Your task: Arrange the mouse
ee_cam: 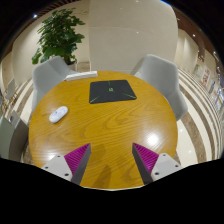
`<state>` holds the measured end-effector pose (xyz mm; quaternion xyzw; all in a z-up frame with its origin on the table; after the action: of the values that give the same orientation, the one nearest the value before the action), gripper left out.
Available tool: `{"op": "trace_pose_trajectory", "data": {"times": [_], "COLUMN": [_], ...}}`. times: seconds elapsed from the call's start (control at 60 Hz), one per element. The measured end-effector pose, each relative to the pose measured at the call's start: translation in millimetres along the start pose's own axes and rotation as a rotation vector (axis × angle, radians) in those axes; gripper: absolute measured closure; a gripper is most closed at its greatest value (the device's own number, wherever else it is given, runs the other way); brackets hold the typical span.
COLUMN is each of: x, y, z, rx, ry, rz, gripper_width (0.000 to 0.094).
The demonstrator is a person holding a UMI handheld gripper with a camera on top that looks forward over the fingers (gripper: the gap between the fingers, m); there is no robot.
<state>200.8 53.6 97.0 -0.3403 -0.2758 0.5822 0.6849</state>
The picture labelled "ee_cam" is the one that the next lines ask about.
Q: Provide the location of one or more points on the red wall poster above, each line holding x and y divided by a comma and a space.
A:
205, 76

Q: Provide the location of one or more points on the small chair in background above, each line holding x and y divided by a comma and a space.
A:
10, 92

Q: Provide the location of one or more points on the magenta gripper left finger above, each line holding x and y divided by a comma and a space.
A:
71, 166

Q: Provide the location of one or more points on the round wooden table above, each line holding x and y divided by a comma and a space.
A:
111, 129

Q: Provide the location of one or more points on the grey chair right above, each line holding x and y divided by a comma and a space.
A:
163, 75

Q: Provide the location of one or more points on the black mouse pad green lines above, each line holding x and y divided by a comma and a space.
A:
110, 91

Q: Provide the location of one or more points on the green potted plant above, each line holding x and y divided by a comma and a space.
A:
58, 37

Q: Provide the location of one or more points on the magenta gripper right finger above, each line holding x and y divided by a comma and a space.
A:
153, 166

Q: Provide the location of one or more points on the white computer mouse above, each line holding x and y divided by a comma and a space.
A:
58, 114

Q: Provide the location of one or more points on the white keyboard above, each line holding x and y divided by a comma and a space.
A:
82, 75

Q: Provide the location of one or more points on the grey chair far left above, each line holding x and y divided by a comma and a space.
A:
13, 137

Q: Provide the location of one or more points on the grey chair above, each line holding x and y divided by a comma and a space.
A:
46, 76
13, 137
163, 75

